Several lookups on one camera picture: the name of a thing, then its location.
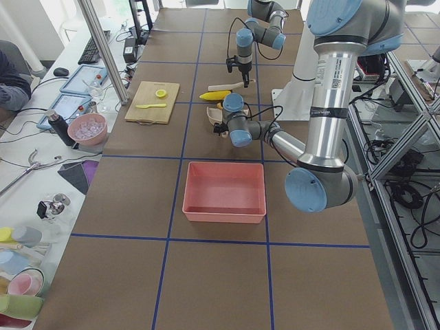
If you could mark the black computer mouse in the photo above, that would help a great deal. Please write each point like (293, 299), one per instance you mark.
(60, 72)

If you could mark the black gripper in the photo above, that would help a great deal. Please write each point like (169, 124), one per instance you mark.
(245, 69)
(218, 130)

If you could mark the yellow plastic toy knife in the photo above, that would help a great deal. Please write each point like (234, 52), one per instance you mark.
(148, 106)

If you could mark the black power adapter box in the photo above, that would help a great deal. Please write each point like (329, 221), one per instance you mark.
(130, 50)

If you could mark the bamboo cutting board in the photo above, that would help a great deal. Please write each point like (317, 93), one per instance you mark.
(145, 94)

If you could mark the yellow toy lemon slice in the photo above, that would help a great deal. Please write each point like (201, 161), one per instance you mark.
(161, 93)

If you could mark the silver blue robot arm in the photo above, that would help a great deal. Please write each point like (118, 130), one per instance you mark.
(342, 32)
(265, 27)

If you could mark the pink bowl with wrappers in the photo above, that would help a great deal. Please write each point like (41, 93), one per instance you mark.
(89, 129)

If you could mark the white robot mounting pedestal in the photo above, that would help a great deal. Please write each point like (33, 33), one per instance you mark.
(296, 97)

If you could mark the seated person dark sleeve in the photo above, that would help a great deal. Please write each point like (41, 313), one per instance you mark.
(15, 79)

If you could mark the black water bottle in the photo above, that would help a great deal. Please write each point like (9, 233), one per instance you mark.
(60, 126)

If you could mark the stack of pastel cups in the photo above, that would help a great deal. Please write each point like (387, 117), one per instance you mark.
(21, 283)

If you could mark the blue teach pendant near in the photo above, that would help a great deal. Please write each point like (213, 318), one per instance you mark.
(70, 106)

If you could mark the blue teach pendant far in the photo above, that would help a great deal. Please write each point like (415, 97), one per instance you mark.
(82, 78)

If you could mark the beige hand brush black bristles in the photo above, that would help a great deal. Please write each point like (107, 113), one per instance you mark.
(212, 88)

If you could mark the aluminium frame post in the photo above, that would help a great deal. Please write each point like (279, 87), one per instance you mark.
(97, 34)

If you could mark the yellow toy corn cob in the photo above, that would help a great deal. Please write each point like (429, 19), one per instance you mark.
(215, 95)

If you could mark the black computer keyboard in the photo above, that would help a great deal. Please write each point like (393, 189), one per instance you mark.
(90, 54)

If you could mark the pink plastic bin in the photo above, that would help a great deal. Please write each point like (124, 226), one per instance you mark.
(225, 192)

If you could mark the blue teach pendant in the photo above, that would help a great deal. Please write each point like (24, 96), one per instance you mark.
(82, 78)
(70, 106)

